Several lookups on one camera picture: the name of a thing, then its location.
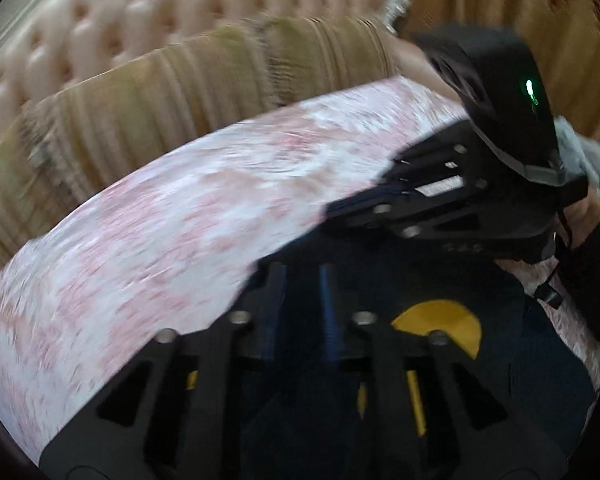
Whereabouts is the brown golden curtain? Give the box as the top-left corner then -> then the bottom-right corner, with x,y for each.
407,0 -> 600,141

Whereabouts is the operator right hand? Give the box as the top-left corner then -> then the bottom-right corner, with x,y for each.
559,188 -> 600,248

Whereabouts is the navy STARS sweatshirt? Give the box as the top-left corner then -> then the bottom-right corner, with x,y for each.
211,222 -> 594,479

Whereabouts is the pink white floral bedspread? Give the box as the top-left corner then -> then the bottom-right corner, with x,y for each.
0,75 -> 600,466

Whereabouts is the tufted pink leather headboard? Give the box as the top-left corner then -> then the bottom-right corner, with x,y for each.
0,0 -> 411,136

